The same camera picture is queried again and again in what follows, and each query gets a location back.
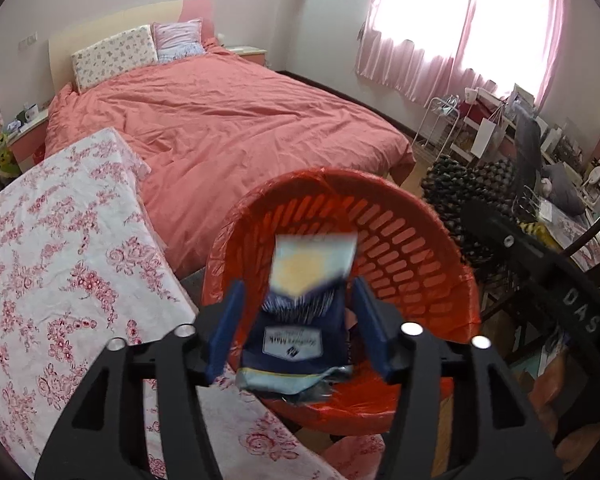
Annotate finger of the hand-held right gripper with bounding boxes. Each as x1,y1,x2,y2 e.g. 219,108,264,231
459,199,556,281

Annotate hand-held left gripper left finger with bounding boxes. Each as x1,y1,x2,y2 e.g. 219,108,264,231
34,280,246,480

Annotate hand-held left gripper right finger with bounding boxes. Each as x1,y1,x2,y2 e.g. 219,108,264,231
352,276,566,480

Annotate blue and grey snack packet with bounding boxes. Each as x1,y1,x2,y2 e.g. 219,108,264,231
235,232,358,403

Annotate orange plastic basket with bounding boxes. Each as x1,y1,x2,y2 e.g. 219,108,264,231
202,167,482,436

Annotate black bumpy cushion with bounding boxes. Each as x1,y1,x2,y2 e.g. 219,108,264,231
422,155,526,281

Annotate dark wooden chair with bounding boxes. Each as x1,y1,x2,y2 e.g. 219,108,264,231
555,205,600,301

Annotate grey cushion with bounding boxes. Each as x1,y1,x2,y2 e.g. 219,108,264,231
542,162,586,213

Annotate black office chair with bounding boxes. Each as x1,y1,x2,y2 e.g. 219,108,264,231
514,110,543,211

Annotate white paper bag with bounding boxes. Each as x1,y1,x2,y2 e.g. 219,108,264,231
471,119,506,158

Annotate pink curtain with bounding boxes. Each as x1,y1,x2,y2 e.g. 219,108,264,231
355,0,571,111

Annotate pink floral tablecloth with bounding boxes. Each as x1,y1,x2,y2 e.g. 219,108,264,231
0,127,386,480

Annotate pink bed quilt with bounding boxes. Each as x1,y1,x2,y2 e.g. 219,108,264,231
45,45,417,278

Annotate pink nightstand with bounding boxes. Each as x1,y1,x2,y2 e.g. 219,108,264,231
5,107,51,176

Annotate beige nightstand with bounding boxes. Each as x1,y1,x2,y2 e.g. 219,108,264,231
224,45,268,67

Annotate pink striped pillow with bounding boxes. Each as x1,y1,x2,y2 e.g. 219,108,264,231
151,18,207,64

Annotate white floral pillow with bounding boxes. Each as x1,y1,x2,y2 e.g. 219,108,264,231
71,25,159,93

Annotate beige and pink headboard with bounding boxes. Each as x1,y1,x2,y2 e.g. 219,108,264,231
47,0,216,91

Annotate white wire rack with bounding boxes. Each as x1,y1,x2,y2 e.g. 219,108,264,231
412,96,463,161

